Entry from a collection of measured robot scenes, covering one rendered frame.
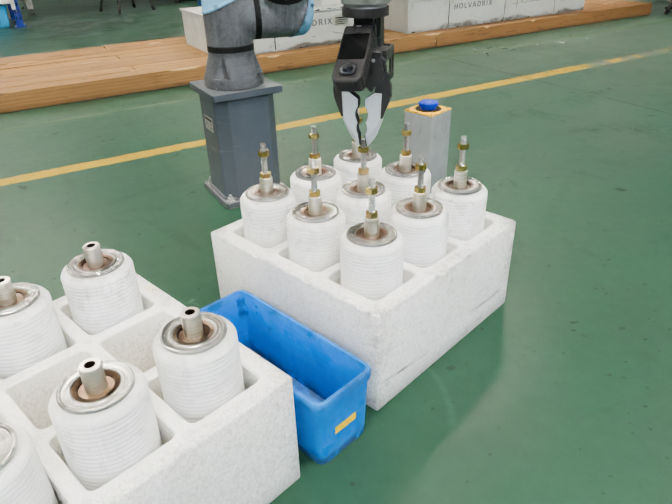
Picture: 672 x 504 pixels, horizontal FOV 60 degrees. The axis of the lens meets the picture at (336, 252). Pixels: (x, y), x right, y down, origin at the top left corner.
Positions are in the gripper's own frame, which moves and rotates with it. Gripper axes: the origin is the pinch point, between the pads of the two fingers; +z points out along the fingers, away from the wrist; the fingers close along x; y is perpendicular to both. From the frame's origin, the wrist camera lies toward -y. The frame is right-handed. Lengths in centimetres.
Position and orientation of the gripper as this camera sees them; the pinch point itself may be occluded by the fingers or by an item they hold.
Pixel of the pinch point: (362, 138)
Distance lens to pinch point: 96.9
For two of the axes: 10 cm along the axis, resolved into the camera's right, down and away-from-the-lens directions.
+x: -9.6, -1.2, 2.6
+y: 2.9, -4.8, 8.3
